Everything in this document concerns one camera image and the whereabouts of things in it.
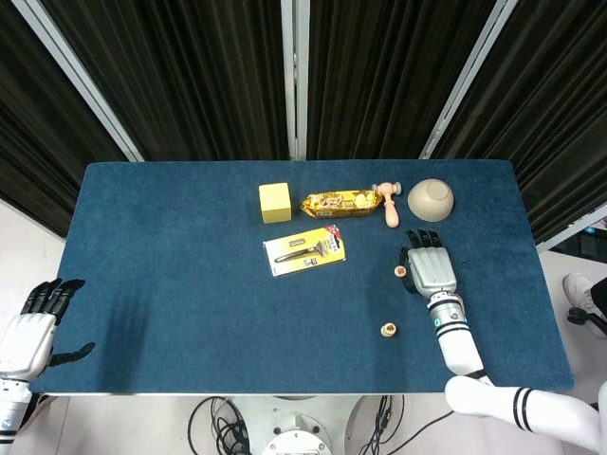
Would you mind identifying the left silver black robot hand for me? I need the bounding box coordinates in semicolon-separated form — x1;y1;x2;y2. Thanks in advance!
0;278;96;381

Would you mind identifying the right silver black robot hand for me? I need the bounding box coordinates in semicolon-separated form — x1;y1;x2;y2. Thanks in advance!
396;227;458;300

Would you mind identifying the beige upturned bowl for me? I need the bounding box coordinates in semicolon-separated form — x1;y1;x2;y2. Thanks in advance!
407;177;456;223

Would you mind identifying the wooden toy hammer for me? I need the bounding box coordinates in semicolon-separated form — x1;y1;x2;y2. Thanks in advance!
371;181;403;229

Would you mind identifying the gold snack package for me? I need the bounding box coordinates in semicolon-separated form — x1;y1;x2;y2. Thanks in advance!
300;189;384;219

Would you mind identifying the razor in blister pack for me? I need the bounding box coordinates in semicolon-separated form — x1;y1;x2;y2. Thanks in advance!
262;225;350;279

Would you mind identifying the white sneaker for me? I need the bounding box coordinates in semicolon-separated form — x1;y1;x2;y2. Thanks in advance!
562;272;595;310

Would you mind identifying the black chair base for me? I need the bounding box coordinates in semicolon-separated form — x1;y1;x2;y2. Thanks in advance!
567;306;607;340

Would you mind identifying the blue velvet table cover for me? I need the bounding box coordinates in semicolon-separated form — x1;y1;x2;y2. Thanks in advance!
27;159;575;395

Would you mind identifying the black trouser leg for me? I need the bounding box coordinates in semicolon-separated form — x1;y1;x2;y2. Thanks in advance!
589;277;607;309

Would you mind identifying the yellow cube block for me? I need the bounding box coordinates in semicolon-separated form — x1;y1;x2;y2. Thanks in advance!
258;181;293;224

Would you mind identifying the white robot torso base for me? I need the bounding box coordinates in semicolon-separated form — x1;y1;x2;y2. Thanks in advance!
227;394;380;455

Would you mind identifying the dark pleated curtain panel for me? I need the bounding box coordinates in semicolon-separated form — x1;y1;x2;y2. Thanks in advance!
0;0;132;238
306;0;499;161
40;0;291;162
433;0;607;246

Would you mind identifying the white divider frame post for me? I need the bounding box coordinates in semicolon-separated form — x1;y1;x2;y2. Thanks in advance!
535;202;607;253
9;0;145;163
280;0;310;161
418;0;519;161

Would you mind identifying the black cable bundle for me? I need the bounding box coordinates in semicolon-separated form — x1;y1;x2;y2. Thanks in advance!
188;395;252;455
358;394;454;455

